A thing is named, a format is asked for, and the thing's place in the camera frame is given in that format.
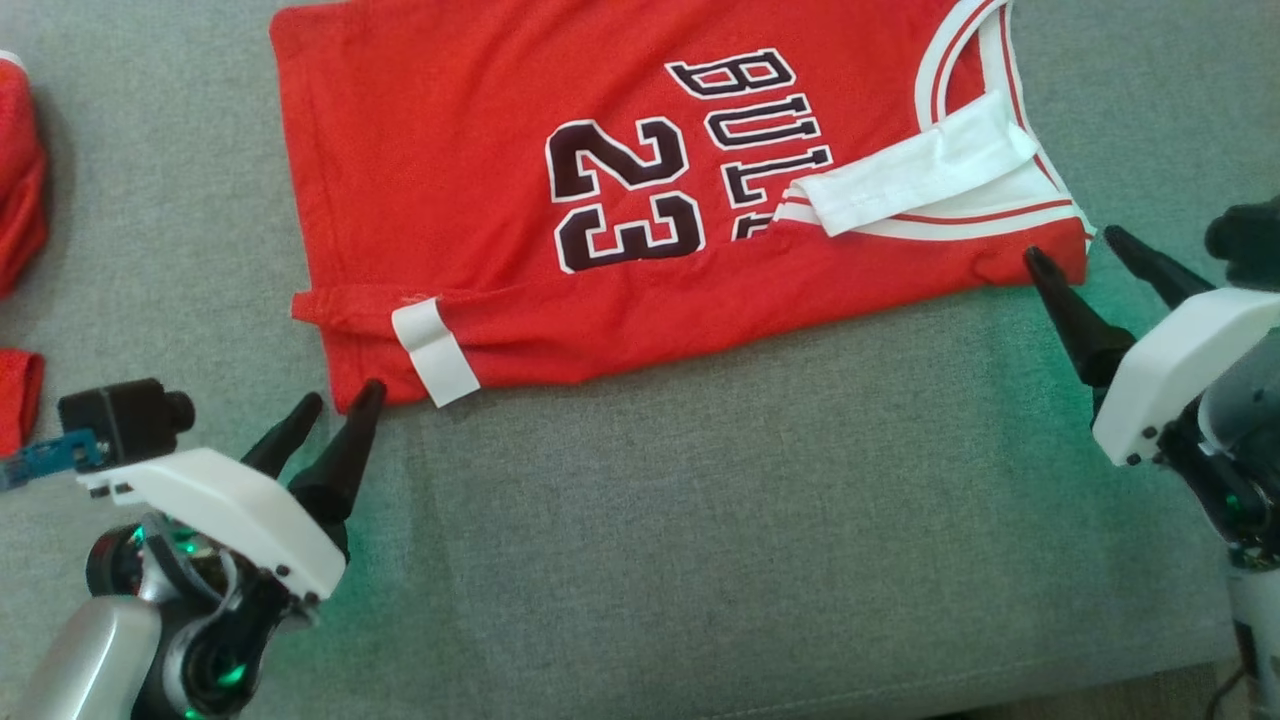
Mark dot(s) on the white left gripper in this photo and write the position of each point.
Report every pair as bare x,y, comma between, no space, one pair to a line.
230,500

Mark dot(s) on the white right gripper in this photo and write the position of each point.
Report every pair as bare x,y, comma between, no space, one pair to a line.
1170,370

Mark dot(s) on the red Bulls 23 jersey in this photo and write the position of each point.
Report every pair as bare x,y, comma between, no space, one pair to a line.
430,150

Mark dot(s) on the red Bulls basketball shorts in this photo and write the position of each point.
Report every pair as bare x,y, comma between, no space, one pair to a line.
18,200

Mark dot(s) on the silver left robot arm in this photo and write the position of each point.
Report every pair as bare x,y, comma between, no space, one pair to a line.
90,660

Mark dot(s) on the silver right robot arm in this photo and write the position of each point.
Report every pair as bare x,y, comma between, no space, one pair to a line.
1255,470

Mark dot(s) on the grey fabric sofa seat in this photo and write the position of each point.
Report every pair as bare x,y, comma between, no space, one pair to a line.
750,520

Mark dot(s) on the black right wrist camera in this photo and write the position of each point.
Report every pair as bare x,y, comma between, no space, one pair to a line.
1250,240

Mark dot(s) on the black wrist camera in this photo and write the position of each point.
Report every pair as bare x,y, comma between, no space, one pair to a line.
1250,240
120,420

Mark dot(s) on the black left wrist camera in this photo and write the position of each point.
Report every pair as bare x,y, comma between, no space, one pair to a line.
120,420

